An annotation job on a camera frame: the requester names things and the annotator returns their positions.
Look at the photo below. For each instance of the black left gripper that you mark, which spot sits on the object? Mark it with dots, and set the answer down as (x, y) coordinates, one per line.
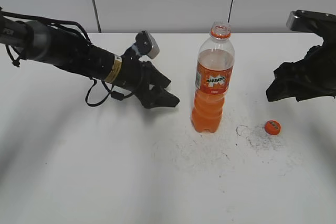
(136, 76)

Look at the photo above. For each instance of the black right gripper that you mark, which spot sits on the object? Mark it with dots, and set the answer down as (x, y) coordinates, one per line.
(318, 63)

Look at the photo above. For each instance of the orange bottle cap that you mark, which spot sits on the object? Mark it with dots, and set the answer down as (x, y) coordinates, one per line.
(272, 127)

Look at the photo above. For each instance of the orange Mirinda soda bottle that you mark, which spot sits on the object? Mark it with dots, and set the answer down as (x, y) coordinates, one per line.
(215, 62)

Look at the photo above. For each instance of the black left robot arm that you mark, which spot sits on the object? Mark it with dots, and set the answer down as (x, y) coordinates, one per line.
(66, 45)

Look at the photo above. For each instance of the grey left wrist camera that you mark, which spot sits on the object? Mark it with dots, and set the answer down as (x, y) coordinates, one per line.
(145, 45)

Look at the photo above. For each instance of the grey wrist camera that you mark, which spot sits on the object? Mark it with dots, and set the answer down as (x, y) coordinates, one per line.
(145, 45)
(299, 20)

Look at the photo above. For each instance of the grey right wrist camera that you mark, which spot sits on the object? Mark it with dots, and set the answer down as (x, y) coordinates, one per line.
(299, 20)

